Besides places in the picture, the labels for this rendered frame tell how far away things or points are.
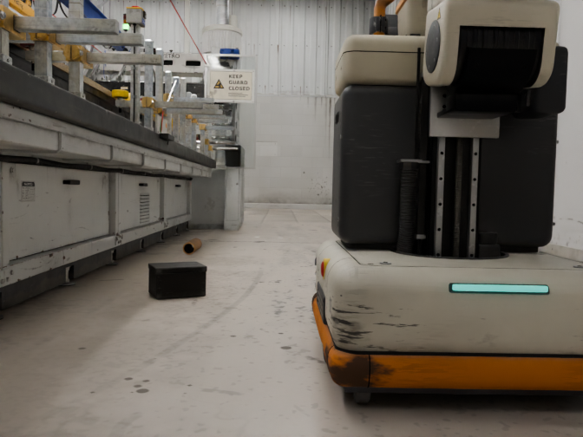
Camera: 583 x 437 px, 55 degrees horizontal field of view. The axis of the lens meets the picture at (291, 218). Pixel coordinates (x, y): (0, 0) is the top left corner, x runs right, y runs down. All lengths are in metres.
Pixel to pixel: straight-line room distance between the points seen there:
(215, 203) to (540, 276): 4.82
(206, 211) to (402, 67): 4.53
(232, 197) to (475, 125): 4.44
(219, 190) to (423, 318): 4.79
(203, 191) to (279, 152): 6.30
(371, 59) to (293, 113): 10.65
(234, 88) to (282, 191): 6.45
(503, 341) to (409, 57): 0.70
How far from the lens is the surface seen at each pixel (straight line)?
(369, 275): 1.07
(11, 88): 1.45
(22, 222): 2.15
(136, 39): 1.69
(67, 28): 1.48
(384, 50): 1.42
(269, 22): 12.45
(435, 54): 1.19
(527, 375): 1.18
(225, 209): 5.64
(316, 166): 11.97
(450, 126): 1.33
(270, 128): 12.00
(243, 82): 5.69
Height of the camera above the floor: 0.43
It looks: 3 degrees down
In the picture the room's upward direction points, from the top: 1 degrees clockwise
